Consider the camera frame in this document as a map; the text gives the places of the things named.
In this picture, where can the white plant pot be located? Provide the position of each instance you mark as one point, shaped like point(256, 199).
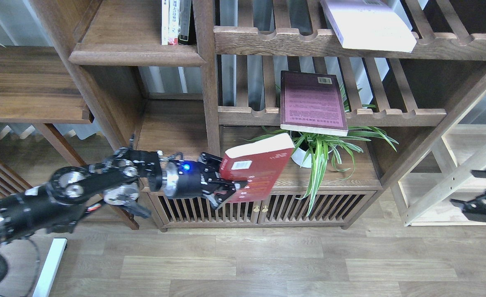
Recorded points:
point(302, 155)

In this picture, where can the dark wooden side table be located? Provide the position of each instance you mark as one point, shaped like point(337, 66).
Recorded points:
point(38, 88)

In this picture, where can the left slatted cabinet door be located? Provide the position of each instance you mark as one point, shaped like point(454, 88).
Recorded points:
point(197, 213)

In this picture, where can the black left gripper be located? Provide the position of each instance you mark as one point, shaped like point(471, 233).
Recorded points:
point(184, 180)

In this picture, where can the slatted cabinet door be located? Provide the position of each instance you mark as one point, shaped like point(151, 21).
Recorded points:
point(197, 213)
point(338, 209)

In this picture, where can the green spider plant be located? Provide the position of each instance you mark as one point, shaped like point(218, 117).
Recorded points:
point(329, 151)

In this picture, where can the purple book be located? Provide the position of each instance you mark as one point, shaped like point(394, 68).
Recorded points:
point(312, 103)

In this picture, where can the right slatted cabinet door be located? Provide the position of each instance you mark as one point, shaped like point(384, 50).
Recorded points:
point(338, 209)

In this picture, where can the small wooden drawer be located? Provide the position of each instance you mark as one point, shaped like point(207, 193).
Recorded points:
point(143, 185)

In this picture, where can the dark wooden bookshelf cabinet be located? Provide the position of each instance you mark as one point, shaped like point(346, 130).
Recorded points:
point(202, 97)

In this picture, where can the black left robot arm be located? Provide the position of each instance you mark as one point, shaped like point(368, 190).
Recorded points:
point(73, 193)

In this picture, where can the white metal bar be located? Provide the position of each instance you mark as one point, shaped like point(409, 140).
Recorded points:
point(48, 274)

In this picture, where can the dark book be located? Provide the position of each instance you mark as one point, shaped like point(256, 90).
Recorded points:
point(187, 33)

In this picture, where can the light wooden shelf unit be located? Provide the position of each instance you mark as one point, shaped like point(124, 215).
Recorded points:
point(423, 195)

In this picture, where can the white and red book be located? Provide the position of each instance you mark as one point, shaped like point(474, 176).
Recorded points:
point(173, 22)

